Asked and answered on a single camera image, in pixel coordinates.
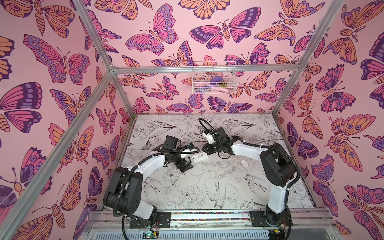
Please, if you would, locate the purple item in basket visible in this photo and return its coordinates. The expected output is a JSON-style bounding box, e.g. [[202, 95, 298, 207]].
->
[[210, 76, 225, 84]]

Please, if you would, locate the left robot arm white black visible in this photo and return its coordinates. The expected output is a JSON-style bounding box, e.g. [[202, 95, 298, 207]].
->
[[103, 136, 200, 225]]

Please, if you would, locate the white battery cover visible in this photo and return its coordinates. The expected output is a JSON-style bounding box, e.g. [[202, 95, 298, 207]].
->
[[241, 160, 249, 169]]

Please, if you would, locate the white wire basket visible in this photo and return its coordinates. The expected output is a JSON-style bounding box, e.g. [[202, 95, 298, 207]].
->
[[191, 64, 238, 95]]

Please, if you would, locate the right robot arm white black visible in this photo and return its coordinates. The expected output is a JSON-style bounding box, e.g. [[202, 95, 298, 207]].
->
[[199, 118, 300, 227]]

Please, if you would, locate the green circuit board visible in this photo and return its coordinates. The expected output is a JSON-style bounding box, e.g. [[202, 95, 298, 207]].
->
[[142, 232, 159, 240]]

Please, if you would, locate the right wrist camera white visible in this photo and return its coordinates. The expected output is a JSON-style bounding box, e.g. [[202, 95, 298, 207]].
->
[[203, 131, 216, 145]]

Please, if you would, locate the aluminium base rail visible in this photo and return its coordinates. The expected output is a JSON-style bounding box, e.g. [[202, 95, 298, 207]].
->
[[82, 209, 342, 240]]

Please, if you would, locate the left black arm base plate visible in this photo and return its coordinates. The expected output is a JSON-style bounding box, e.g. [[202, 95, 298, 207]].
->
[[130, 212, 172, 229]]

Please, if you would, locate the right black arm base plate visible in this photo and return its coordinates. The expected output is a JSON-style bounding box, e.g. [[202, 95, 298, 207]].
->
[[249, 210, 293, 229]]

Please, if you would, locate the white remote control green sticker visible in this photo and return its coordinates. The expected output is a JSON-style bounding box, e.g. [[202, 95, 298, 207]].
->
[[188, 152, 209, 164]]

